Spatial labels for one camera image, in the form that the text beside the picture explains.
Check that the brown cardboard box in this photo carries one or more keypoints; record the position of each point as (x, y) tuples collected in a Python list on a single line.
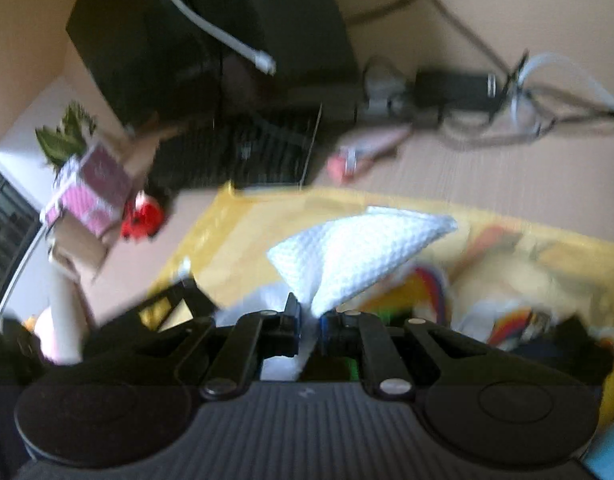
[(79, 250)]

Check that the pale cylindrical object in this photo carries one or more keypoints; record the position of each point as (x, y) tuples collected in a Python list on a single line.
[(67, 320)]

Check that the white waffle towel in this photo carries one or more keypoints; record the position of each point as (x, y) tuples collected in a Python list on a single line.
[(367, 245)]

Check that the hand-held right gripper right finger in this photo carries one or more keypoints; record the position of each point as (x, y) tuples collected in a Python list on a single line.
[(328, 335)]

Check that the black keyboard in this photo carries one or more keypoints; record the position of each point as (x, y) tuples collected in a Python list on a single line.
[(247, 155)]

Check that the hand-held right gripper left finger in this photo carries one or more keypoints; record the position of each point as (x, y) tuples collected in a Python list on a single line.
[(293, 330)]

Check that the red toy car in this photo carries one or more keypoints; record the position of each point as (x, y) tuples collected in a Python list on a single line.
[(144, 217)]

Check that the pink tube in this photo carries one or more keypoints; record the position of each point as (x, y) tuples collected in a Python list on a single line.
[(344, 162)]

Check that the dark shelf rack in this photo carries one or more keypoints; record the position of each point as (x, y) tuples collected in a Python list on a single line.
[(7, 230)]

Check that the pink patterned box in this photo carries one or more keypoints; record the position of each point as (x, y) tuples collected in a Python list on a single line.
[(97, 180)]

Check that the black power adapter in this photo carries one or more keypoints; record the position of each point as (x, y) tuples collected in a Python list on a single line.
[(452, 90)]

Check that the yellow printed cloth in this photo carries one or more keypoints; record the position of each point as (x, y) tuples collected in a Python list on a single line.
[(247, 230)]

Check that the green plant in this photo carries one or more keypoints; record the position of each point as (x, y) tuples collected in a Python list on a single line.
[(62, 142)]

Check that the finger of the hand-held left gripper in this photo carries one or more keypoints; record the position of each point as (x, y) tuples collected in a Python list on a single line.
[(187, 300)]

